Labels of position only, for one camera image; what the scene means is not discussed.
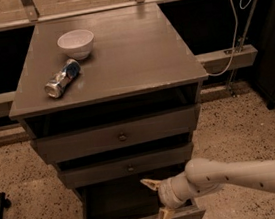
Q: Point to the grey top drawer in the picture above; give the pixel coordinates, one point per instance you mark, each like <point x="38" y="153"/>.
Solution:
<point x="90" y="141"/>

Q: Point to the white ceramic bowl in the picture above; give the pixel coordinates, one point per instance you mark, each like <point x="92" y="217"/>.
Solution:
<point x="76" y="44"/>

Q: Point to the grey wooden drawer cabinet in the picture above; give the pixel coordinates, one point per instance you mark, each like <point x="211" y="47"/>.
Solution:
<point x="139" y="66"/>

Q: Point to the metal rail frame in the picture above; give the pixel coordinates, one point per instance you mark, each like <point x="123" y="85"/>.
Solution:
<point x="104" y="8"/>

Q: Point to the grey drawer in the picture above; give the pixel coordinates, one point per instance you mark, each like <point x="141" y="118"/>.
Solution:
<point x="90" y="141"/>
<point x="127" y="198"/>
<point x="123" y="167"/>

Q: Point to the grey middle drawer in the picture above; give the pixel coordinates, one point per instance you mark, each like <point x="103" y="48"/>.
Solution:
<point x="123" y="167"/>

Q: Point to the thin metal pole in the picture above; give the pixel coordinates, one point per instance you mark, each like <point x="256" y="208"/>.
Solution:
<point x="241" y="42"/>

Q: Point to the grey bottom drawer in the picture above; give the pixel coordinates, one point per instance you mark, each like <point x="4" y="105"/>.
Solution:
<point x="127" y="198"/>

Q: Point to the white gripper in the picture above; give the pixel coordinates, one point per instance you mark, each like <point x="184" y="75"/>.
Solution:
<point x="166" y="193"/>

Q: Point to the crushed silver blue can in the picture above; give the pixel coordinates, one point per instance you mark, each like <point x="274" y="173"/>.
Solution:
<point x="55" y="88"/>

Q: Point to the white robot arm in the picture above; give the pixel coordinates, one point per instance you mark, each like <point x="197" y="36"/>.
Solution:
<point x="203" y="176"/>

